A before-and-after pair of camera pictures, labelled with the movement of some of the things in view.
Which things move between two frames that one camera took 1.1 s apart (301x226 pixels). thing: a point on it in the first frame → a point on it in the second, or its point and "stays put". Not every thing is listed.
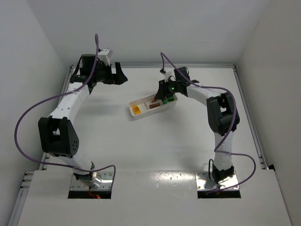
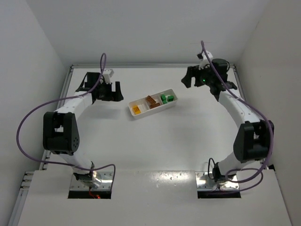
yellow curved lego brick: (136, 109) stays put
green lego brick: (170, 99) stays put
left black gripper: (113, 74) → (109, 92)
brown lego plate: (151, 106) stays put
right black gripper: (163, 88) → (196, 76)
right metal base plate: (203, 183) stays put
